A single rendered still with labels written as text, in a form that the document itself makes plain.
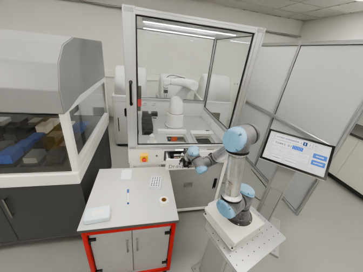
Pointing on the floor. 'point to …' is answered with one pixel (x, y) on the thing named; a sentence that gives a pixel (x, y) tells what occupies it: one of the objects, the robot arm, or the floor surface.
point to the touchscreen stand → (275, 197)
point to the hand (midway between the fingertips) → (183, 163)
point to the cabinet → (192, 184)
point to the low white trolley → (130, 223)
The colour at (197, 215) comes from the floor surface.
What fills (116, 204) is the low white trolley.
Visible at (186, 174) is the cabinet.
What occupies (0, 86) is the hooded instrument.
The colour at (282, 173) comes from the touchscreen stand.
